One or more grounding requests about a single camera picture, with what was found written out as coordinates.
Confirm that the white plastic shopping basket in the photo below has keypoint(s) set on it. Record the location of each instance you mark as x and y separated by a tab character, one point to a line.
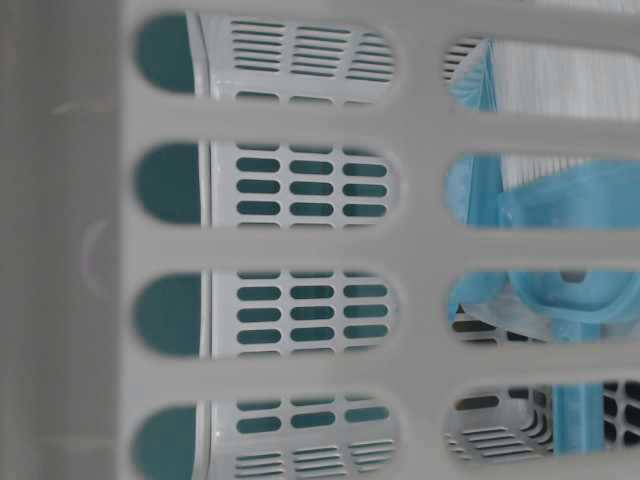
77	249

